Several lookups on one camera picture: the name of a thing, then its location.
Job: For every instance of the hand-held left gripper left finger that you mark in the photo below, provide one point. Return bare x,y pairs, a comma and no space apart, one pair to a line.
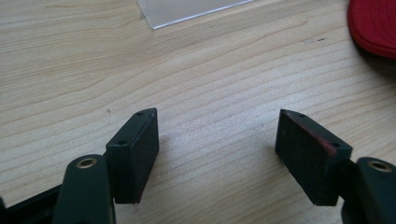
132,155

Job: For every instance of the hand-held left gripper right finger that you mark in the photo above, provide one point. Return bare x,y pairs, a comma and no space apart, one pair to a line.
314,161

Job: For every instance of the red fabric item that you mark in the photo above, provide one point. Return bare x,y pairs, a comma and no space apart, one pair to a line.
373,25

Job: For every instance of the clear plastic sheet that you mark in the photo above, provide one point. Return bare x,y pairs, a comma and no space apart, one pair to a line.
183,9

